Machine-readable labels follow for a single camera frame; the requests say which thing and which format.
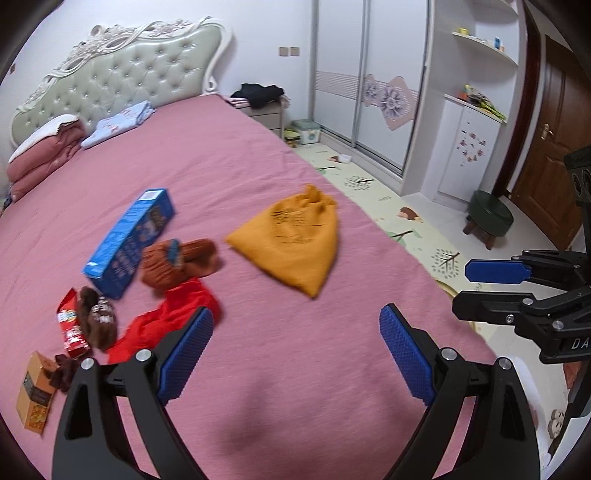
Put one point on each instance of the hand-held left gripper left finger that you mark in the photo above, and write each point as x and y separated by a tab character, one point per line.
187	355

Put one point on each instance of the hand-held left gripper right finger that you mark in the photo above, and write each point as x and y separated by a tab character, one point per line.
406	355

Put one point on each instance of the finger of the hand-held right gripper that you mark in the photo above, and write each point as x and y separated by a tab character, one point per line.
485	305
494	271

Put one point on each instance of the red cloth bag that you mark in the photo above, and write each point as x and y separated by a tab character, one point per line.
157	318

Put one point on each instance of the crinkled brown snack bag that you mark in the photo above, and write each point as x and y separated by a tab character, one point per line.
161	270

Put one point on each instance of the brown chocolate wrapper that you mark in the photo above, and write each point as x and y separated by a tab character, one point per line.
99	323

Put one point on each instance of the red snack packet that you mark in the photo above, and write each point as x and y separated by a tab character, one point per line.
71	332

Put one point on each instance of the blue cardboard box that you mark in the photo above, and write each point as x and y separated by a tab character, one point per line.
124	249

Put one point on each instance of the dark brown wrapper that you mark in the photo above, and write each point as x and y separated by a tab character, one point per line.
62	374

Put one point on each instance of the orange cloth bag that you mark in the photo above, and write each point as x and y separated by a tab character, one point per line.
295	244

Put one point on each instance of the small orange cardboard box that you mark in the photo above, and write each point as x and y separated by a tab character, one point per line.
34	397

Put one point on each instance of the green round stool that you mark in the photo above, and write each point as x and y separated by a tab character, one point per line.
489	212

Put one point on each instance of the printed play mat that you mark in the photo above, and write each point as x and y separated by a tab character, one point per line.
415	221

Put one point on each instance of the white corner shelf cabinet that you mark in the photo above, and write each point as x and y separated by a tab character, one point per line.
466	152

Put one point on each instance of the brown wooden door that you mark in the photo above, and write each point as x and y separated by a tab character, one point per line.
554	138

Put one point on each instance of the toys on cabinet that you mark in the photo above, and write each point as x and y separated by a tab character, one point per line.
482	101

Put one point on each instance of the bed with pink sheet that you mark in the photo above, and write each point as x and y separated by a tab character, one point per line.
277	207

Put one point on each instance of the small item on mat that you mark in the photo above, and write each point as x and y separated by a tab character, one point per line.
342	159

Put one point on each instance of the green storage box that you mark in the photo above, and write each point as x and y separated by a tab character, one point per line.
307	134

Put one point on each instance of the folded light blue cloth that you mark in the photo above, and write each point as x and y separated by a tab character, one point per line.
117	122

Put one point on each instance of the folded pink quilt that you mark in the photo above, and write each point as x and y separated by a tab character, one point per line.
41	157

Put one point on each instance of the grey nightstand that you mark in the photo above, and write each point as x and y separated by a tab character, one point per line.
268	117

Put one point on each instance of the white sliding wardrobe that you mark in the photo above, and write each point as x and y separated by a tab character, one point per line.
341	69

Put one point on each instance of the black clothes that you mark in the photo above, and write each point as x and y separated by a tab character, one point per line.
258	92

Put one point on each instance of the wall switch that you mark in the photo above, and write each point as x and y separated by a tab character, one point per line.
289	51

